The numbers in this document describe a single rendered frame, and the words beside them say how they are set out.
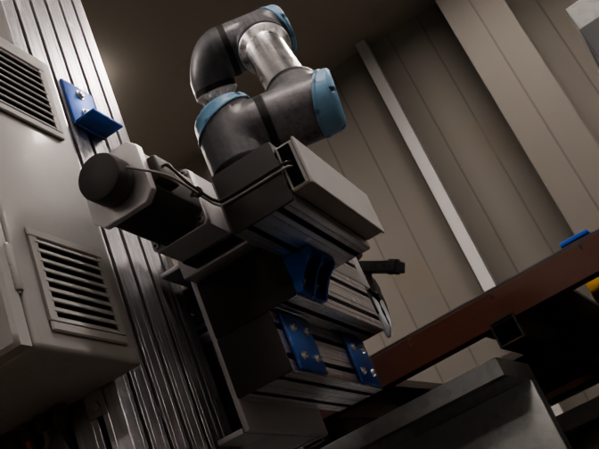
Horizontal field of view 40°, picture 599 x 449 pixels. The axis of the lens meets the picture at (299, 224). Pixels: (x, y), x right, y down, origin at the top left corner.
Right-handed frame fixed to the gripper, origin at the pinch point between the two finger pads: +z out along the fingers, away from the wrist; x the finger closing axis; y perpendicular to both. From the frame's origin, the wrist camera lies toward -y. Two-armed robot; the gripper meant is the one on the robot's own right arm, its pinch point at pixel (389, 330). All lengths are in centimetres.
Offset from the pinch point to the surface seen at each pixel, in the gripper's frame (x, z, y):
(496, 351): -250, -30, 35
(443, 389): 37.4, 22.6, -16.3
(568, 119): -229, -110, -53
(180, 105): -193, -226, 121
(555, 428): 21.8, 34.0, -26.4
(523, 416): 21.7, 30.0, -22.5
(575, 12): 51, -14, -63
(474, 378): 37.6, 23.2, -21.7
